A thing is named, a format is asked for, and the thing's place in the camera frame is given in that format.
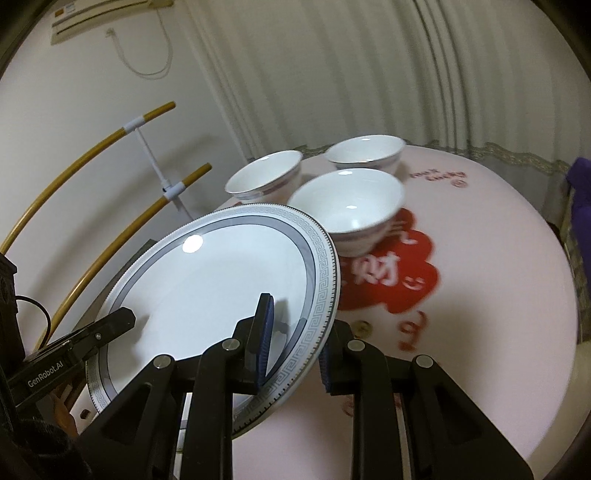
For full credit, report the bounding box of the white wall air conditioner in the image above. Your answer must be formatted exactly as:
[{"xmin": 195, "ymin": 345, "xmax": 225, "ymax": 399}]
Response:
[{"xmin": 48, "ymin": 0, "xmax": 175, "ymax": 45}]

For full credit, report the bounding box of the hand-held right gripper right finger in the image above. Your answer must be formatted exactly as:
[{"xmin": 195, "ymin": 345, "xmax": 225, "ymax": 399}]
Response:
[{"xmin": 318, "ymin": 319, "xmax": 532, "ymax": 480}]

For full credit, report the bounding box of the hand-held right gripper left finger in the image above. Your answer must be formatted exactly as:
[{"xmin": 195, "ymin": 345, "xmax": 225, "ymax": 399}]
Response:
[{"xmin": 78, "ymin": 292, "xmax": 276, "ymax": 480}]

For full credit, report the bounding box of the wooden chair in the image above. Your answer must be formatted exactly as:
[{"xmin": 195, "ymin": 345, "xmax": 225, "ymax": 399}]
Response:
[{"xmin": 551, "ymin": 182, "xmax": 580, "ymax": 259}]

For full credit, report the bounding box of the wooden barre rail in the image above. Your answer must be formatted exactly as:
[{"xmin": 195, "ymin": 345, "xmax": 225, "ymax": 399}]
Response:
[
  {"xmin": 34, "ymin": 163, "xmax": 213, "ymax": 352},
  {"xmin": 0, "ymin": 102, "xmax": 177, "ymax": 254}
]

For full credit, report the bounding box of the white plate with grey rim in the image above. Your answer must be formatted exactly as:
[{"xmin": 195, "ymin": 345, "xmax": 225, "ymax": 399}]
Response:
[{"xmin": 85, "ymin": 203, "xmax": 342, "ymax": 439}]

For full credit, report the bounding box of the black cable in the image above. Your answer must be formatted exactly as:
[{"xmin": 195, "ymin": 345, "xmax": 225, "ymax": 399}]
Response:
[{"xmin": 14, "ymin": 296, "xmax": 52, "ymax": 349}]

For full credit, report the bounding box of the white bowl with grey band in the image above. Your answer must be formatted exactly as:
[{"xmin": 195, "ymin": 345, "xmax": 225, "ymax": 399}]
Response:
[
  {"xmin": 287, "ymin": 168, "xmax": 407, "ymax": 258},
  {"xmin": 324, "ymin": 135, "xmax": 406, "ymax": 177},
  {"xmin": 225, "ymin": 150, "xmax": 303, "ymax": 205}
]

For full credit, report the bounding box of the white air conditioner power cable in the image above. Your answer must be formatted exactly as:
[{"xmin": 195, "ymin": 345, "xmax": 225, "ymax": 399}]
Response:
[{"xmin": 107, "ymin": 8, "xmax": 175, "ymax": 77}]

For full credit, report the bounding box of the round table, pink cloth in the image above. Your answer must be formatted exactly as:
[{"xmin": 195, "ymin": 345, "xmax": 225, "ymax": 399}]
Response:
[{"xmin": 178, "ymin": 144, "xmax": 580, "ymax": 480}]

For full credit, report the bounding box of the grey curtain with patterned bands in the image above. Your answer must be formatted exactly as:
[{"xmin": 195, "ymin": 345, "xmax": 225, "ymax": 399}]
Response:
[
  {"xmin": 429, "ymin": 0, "xmax": 591, "ymax": 217},
  {"xmin": 185, "ymin": 0, "xmax": 444, "ymax": 162}
]

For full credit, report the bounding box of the white barre stand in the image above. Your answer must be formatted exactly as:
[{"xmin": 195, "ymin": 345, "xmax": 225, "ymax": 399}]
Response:
[{"xmin": 121, "ymin": 116, "xmax": 195, "ymax": 224}]

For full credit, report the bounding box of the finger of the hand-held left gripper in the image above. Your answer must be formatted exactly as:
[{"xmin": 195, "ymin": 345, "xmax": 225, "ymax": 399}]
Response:
[{"xmin": 46, "ymin": 308, "xmax": 137, "ymax": 357}]

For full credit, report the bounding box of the person's left forearm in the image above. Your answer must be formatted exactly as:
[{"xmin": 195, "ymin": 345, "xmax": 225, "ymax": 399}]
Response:
[{"xmin": 0, "ymin": 413, "xmax": 81, "ymax": 480}]

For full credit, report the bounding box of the purple cloth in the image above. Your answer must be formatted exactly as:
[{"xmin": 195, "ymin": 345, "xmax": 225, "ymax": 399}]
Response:
[{"xmin": 566, "ymin": 157, "xmax": 591, "ymax": 222}]

